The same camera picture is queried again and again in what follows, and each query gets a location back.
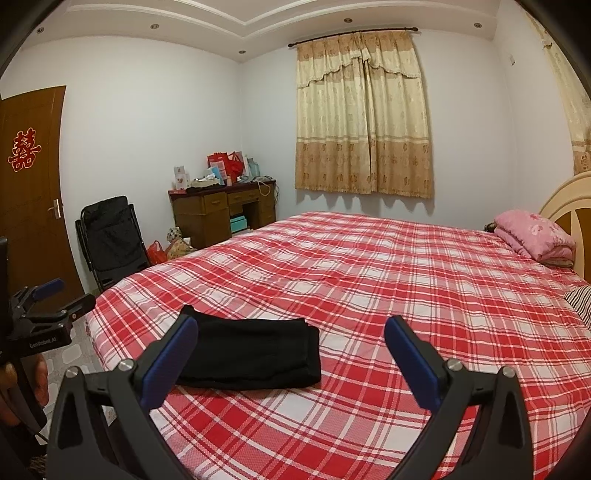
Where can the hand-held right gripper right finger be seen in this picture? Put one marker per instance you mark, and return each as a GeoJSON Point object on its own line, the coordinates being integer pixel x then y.
{"type": "Point", "coordinates": [413, 364]}

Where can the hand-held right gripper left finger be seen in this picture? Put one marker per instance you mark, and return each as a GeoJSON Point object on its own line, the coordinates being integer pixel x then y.
{"type": "Point", "coordinates": [171, 355]}

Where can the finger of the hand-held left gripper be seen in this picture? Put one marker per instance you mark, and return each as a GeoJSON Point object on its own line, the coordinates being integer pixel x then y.
{"type": "Point", "coordinates": [78, 304]}
{"type": "Point", "coordinates": [48, 287]}

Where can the black pants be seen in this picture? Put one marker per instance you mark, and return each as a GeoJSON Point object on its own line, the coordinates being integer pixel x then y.
{"type": "Point", "coordinates": [258, 350]}

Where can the person's left hand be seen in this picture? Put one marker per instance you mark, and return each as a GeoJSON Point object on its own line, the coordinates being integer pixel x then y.
{"type": "Point", "coordinates": [41, 383]}

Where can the brown wooden door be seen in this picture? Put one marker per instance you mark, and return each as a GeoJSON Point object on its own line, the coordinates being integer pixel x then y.
{"type": "Point", "coordinates": [32, 230]}

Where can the black folding chair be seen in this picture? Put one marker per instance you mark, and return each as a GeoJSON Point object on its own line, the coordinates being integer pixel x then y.
{"type": "Point", "coordinates": [111, 240]}

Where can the red plastic bag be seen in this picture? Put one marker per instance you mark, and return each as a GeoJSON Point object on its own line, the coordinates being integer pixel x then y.
{"type": "Point", "coordinates": [156, 254]}

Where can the red plaid bed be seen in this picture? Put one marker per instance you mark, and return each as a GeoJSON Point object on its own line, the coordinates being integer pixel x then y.
{"type": "Point", "coordinates": [369, 277]}

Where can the patterned gift bag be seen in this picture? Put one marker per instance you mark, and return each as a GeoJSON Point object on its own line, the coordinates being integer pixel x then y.
{"type": "Point", "coordinates": [178, 249]}

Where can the red paper door decoration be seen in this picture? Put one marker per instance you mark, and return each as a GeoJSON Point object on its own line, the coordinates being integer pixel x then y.
{"type": "Point", "coordinates": [23, 150]}

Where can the brown wooden desk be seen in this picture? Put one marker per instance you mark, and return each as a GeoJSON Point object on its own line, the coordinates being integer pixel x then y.
{"type": "Point", "coordinates": [207, 217]}

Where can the teal box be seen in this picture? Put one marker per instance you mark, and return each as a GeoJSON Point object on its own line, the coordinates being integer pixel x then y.
{"type": "Point", "coordinates": [239, 224]}

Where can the white greeting card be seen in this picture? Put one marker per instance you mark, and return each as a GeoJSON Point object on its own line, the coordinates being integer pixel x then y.
{"type": "Point", "coordinates": [181, 177]}

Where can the pink folded quilt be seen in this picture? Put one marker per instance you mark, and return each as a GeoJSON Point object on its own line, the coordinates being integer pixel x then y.
{"type": "Point", "coordinates": [531, 228]}

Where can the striped pillow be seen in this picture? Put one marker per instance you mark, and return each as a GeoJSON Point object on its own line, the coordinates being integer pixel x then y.
{"type": "Point", "coordinates": [581, 300]}

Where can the red gift bag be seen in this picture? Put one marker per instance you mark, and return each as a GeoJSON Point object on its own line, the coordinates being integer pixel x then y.
{"type": "Point", "coordinates": [219, 164]}

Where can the light blue gift bag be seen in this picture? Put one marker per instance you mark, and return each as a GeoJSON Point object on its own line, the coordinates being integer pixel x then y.
{"type": "Point", "coordinates": [251, 168]}

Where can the cream wooden headboard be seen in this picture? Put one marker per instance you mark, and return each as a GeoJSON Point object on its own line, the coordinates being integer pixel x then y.
{"type": "Point", "coordinates": [568, 198]}

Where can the beige floral curtain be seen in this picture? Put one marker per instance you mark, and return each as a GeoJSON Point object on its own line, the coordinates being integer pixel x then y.
{"type": "Point", "coordinates": [360, 115]}
{"type": "Point", "coordinates": [577, 115]}

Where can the dark curtain rod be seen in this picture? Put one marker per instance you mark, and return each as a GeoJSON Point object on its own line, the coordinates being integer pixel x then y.
{"type": "Point", "coordinates": [292, 45]}

